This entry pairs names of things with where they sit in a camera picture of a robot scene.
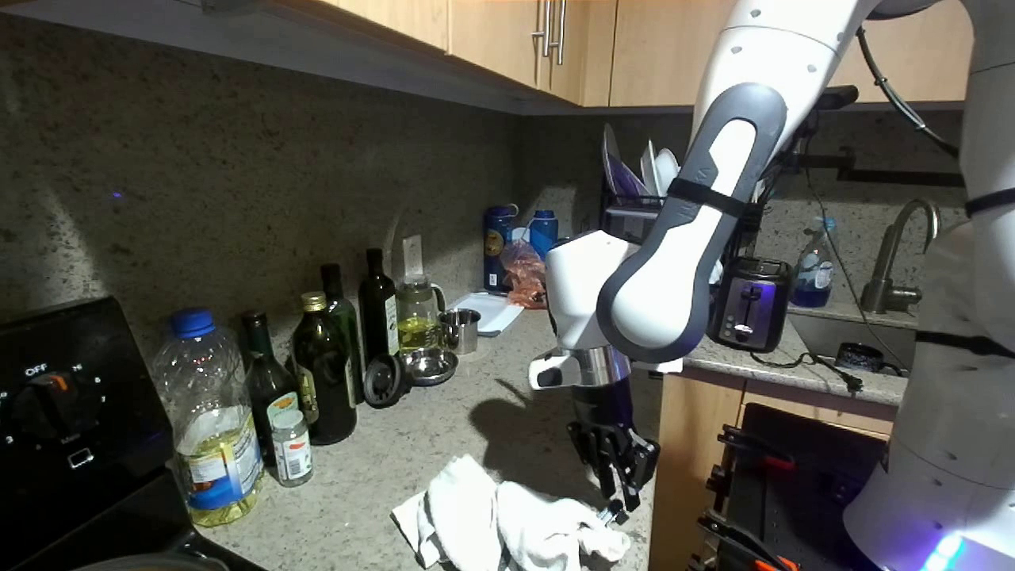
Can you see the white crumpled towel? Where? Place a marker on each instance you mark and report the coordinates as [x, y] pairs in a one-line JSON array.
[[464, 519]]

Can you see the white plastic tray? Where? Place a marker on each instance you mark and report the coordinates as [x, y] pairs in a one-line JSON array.
[[496, 312]]

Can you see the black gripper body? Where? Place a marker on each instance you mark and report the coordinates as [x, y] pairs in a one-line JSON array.
[[605, 413]]

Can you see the small white-labelled jar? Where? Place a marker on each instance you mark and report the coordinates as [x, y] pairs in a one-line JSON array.
[[291, 447]]

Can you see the wooden lower cabinet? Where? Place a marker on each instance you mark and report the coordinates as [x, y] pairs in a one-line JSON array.
[[683, 465]]

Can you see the black robot cart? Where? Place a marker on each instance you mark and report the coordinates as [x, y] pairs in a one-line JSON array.
[[813, 485]]

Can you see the black round lid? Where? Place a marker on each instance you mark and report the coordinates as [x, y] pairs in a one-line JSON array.
[[381, 381]]

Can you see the purple cutting board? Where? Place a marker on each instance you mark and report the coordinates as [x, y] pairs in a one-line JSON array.
[[619, 169]]

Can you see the clear dish soap bottle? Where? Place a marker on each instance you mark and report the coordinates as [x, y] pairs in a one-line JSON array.
[[813, 276]]

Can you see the black stove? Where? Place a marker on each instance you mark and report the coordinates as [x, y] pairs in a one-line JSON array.
[[75, 444]]

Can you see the slim dark green bottle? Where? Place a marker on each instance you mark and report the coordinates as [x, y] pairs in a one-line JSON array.
[[339, 312]]

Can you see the blue canister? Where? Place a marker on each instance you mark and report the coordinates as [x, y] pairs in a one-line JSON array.
[[499, 247]]

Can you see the large plastic oil bottle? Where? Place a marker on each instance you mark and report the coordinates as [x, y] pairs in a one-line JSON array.
[[209, 422]]

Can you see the dark glass wine bottle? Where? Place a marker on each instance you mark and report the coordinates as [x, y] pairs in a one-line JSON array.
[[263, 386]]

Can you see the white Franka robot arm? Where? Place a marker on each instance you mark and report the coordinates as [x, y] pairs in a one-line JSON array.
[[678, 274]]

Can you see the black toaster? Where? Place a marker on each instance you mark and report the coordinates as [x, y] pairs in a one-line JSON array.
[[748, 307]]

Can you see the red snack bag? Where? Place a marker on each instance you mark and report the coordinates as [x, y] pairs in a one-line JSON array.
[[524, 276]]

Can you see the gold-capped olive oil bottle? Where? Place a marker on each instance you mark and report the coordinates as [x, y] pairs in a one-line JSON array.
[[322, 369]]

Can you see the small metal bowl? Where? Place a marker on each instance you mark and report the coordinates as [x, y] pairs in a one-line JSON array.
[[430, 367]]

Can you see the black dish rack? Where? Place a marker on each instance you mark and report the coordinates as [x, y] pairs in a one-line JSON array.
[[634, 217]]

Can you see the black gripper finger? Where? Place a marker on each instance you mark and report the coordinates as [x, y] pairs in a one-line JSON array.
[[634, 476], [611, 491]]

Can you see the blue can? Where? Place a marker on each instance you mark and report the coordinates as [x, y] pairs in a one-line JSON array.
[[543, 234]]

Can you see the white plate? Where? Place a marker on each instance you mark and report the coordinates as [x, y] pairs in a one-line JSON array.
[[665, 169]]

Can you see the dark bottle with white label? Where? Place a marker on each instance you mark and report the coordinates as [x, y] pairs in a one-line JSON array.
[[379, 319]]

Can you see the glass oil cruet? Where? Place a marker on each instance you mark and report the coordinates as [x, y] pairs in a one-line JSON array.
[[415, 312]]

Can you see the black orange clamp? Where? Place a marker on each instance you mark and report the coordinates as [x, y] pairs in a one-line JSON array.
[[757, 455], [747, 545]]

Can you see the wooden upper cabinets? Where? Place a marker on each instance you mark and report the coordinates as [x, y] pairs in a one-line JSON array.
[[634, 51]]

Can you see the metal sink faucet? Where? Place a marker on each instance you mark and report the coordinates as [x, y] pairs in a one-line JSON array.
[[891, 256]]

